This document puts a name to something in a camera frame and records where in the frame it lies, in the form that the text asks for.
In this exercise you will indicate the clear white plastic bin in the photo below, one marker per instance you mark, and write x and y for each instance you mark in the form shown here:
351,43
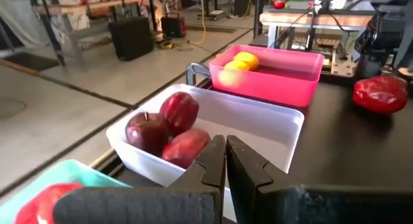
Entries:
251,120

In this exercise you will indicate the black speaker box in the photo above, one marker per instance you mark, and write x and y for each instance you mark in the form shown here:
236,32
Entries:
130,38

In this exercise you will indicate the wooden top workbench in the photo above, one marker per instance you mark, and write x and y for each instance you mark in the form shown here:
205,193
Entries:
290,19

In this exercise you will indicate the red and black box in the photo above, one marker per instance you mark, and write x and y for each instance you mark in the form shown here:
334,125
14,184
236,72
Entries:
172,27

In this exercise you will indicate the black floor mat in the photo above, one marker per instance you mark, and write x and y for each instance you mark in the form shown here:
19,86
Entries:
32,61

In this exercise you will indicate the black upright panel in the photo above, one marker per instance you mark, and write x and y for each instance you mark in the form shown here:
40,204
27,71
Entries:
259,14

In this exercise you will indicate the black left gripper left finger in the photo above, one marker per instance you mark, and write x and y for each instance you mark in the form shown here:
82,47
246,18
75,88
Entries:
145,208

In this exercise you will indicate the black trash bin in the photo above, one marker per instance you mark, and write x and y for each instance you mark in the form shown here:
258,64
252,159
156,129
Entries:
242,4

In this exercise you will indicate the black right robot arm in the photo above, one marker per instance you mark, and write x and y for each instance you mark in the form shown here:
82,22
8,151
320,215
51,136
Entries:
393,4

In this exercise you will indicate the red apple with yellow spot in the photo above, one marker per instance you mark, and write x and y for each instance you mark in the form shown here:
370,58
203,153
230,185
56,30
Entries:
184,149

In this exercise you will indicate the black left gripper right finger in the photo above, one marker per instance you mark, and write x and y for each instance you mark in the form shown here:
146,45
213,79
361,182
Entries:
290,208

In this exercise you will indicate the red bell pepper green stem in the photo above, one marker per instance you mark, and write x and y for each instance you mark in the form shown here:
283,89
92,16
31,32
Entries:
38,204

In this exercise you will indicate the wooden top work table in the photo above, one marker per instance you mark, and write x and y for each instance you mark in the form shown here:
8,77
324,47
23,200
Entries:
80,6

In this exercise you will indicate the black metal stand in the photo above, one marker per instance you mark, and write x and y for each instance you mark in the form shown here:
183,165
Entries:
56,46

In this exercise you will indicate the teal plastic bin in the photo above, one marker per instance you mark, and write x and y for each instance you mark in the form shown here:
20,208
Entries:
74,175

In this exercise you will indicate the pale patterned curtain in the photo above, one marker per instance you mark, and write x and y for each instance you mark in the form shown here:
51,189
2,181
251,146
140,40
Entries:
19,20

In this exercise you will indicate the glossy wrinkled red pepper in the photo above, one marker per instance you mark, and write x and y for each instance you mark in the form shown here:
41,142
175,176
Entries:
380,95

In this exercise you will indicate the metal bracket plate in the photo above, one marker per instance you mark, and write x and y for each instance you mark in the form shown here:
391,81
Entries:
342,67

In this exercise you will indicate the pink plastic bin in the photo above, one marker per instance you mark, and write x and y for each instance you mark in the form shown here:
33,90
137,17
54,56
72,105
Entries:
284,88

